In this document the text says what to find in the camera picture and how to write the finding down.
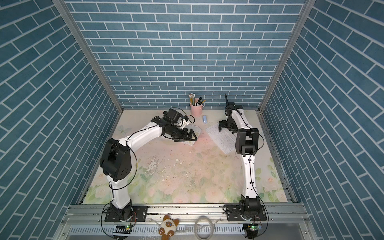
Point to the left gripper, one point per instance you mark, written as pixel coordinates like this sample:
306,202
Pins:
183,137

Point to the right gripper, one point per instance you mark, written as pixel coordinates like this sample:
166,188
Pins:
223,124

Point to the white keyboard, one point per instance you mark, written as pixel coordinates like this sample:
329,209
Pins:
223,139

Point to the yellow keyboard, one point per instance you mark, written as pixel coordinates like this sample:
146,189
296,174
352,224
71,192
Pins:
197,131

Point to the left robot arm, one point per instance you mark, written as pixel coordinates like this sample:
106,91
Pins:
116,163

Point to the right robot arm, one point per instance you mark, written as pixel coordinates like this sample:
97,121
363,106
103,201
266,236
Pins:
246,145

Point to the pink pen cup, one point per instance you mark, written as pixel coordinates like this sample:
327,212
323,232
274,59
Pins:
197,109

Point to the plush toy cat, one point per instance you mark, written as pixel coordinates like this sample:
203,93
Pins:
168,227

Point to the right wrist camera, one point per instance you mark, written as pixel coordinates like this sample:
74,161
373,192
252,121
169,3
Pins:
229,105

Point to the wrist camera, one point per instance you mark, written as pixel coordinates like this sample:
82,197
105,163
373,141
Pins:
176,119
229,105

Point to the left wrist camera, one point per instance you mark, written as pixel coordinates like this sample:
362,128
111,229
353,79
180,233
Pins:
176,119

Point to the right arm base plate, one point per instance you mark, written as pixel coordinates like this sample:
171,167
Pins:
234,213

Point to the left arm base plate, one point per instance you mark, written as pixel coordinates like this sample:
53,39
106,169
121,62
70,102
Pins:
127,214

